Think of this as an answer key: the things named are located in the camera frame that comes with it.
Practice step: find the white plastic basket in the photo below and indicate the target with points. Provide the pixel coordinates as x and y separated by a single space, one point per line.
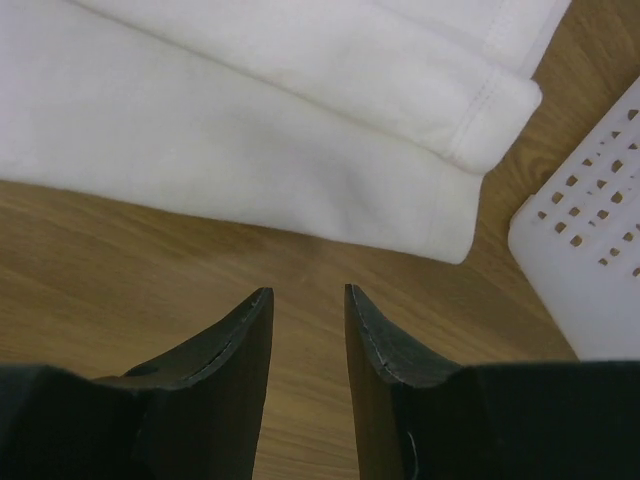
577 239

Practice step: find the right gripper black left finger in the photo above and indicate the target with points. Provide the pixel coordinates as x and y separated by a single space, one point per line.
193 412

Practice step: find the white t shirt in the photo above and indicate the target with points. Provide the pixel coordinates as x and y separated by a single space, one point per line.
365 122

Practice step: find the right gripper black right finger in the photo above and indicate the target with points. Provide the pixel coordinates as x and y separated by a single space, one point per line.
419 415

